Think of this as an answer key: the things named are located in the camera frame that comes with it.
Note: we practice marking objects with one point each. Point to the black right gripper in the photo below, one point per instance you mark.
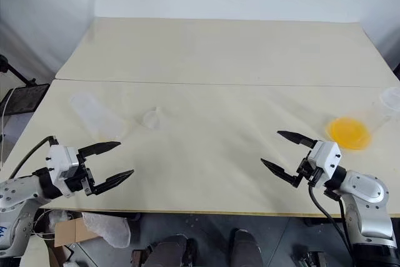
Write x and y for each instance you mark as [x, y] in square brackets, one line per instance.
[314, 173]

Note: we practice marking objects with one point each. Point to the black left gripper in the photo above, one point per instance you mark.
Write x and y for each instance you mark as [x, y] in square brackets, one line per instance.
[82, 175]

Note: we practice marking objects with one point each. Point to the clear cup with orange liquid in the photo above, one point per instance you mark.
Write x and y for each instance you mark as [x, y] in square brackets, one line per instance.
[350, 131]

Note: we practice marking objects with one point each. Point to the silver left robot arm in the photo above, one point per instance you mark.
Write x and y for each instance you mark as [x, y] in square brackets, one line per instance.
[18, 192]

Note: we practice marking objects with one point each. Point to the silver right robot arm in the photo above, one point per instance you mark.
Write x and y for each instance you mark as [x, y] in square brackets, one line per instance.
[368, 198]

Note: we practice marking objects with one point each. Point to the clear plastic bag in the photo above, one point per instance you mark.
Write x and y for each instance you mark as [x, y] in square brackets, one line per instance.
[109, 228]

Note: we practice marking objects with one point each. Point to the brown cardboard box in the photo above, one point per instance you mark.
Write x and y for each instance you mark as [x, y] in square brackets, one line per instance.
[70, 232]

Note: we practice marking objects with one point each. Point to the dark rounded shape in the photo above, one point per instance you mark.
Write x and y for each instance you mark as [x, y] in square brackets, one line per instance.
[170, 251]
[247, 248]

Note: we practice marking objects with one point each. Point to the black mesh plate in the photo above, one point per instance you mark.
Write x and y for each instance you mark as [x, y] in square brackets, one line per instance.
[26, 98]

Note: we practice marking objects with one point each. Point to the black metal floor fixture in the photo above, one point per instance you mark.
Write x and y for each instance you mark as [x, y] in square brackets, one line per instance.
[309, 259]

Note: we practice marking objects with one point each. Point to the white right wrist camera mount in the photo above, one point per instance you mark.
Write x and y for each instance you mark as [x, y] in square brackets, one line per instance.
[328, 156]

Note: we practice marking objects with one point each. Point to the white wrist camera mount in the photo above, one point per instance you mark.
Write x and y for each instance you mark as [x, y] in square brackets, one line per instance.
[61, 160]
[328, 156]

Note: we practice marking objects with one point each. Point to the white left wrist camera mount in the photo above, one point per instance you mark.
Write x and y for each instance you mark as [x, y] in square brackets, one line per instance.
[61, 160]

